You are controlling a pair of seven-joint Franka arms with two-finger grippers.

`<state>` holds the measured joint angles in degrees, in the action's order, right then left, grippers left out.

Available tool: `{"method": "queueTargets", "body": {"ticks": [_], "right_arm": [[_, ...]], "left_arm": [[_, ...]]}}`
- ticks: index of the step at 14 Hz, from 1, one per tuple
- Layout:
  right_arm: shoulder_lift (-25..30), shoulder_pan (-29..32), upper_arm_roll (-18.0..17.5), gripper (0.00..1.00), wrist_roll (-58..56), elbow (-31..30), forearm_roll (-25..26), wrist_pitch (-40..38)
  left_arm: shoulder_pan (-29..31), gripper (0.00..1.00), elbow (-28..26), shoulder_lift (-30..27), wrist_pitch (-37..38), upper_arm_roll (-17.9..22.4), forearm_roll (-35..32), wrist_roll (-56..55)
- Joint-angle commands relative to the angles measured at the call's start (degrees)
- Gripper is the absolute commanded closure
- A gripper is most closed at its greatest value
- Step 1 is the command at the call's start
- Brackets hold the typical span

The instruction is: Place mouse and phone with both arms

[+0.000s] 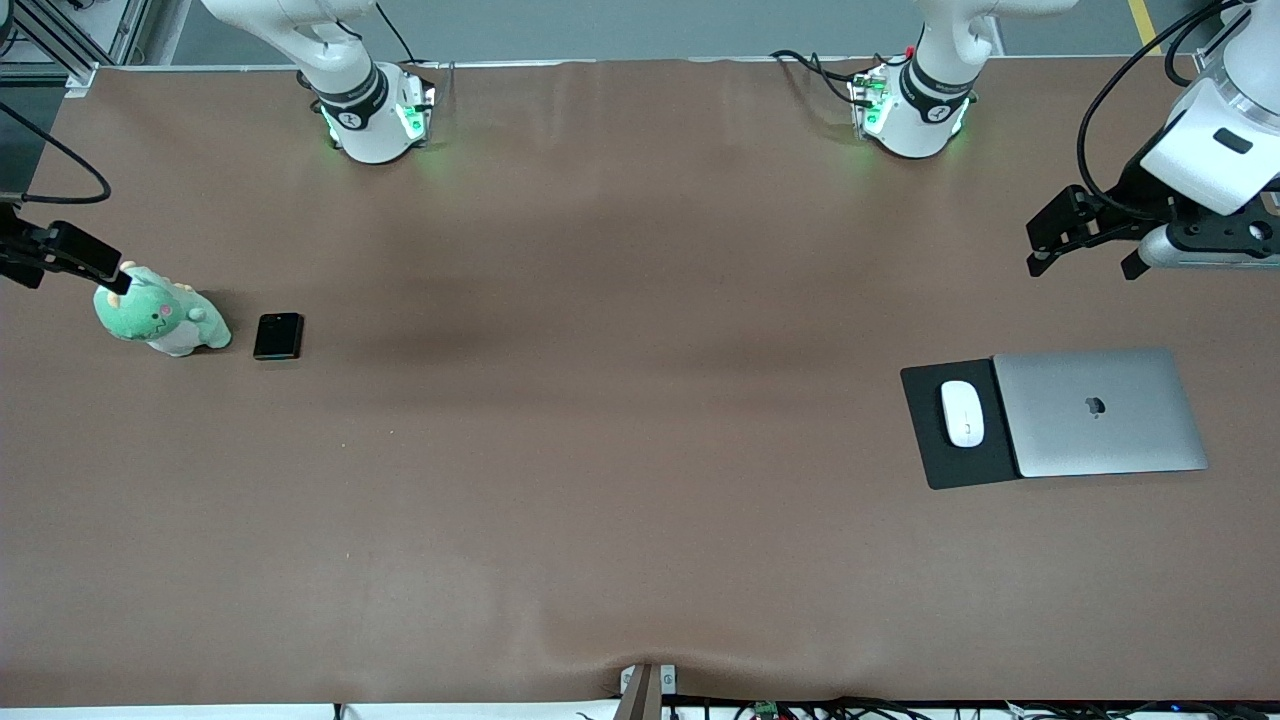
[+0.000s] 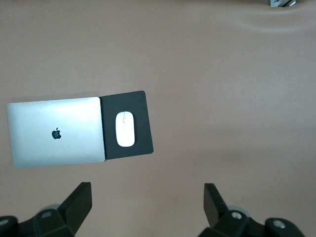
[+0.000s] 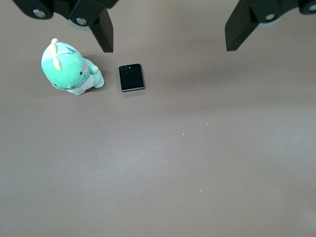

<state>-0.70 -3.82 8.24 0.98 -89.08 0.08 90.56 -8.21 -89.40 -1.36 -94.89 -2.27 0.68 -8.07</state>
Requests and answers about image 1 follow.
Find black phone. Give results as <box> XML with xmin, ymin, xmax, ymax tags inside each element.
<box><xmin>253</xmin><ymin>313</ymin><xmax>304</xmax><ymax>362</ymax></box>

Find white computer mouse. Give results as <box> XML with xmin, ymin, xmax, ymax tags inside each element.
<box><xmin>940</xmin><ymin>380</ymin><xmax>986</xmax><ymax>448</ymax></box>

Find black mouse pad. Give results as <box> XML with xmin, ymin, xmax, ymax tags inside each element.
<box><xmin>900</xmin><ymin>358</ymin><xmax>1023</xmax><ymax>491</ymax></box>

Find green dinosaur plush toy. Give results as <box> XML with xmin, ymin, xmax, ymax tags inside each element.
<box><xmin>93</xmin><ymin>262</ymin><xmax>233</xmax><ymax>358</ymax></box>

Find silver laptop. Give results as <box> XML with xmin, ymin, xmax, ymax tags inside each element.
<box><xmin>992</xmin><ymin>347</ymin><xmax>1210</xmax><ymax>479</ymax></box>

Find brown table cover mat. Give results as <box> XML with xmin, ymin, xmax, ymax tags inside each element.
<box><xmin>0</xmin><ymin>55</ymin><xmax>1280</xmax><ymax>707</ymax></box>

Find aluminium frame profile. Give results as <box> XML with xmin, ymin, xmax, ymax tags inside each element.
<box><xmin>0</xmin><ymin>0</ymin><xmax>151</xmax><ymax>97</ymax></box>

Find black left arm base cables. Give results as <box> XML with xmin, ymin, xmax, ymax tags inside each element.
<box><xmin>770</xmin><ymin>48</ymin><xmax>881</xmax><ymax>107</ymax></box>

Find black right arm base cable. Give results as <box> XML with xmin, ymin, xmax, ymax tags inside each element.
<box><xmin>375</xmin><ymin>0</ymin><xmax>456</xmax><ymax>96</ymax></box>

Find metal table clamp bracket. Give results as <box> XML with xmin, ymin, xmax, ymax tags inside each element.
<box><xmin>618</xmin><ymin>662</ymin><xmax>679</xmax><ymax>720</ymax></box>

